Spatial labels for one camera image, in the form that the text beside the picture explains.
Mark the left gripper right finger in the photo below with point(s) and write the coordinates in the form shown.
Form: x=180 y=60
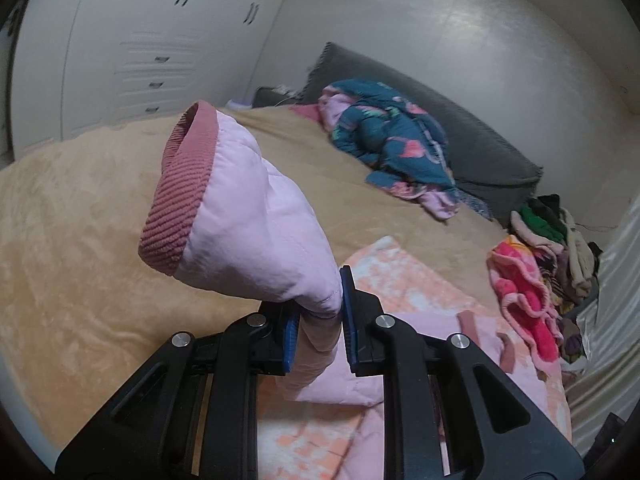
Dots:
x=449 y=411

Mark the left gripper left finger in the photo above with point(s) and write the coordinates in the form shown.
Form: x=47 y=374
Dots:
x=190 y=410

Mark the pink quilted jacket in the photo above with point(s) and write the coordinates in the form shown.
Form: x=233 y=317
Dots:
x=225 y=219

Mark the bag of clothes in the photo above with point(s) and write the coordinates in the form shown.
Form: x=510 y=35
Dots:
x=573 y=358

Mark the pile of folded clothes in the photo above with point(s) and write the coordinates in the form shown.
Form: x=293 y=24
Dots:
x=569 y=264

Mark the orange plaid blanket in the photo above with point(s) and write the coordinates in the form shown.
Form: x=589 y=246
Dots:
x=337 y=431

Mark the cream satin curtain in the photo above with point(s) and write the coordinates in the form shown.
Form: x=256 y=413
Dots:
x=610 y=382

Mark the tan bedspread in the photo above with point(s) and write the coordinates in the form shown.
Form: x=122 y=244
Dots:
x=80 y=311

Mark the hot pink fleece garment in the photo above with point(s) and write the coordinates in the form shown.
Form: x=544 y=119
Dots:
x=525 y=302

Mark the blue flamingo duvet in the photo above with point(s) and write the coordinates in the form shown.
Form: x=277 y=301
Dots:
x=405 y=147

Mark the white wardrobe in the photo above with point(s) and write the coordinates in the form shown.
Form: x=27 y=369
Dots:
x=81 y=64

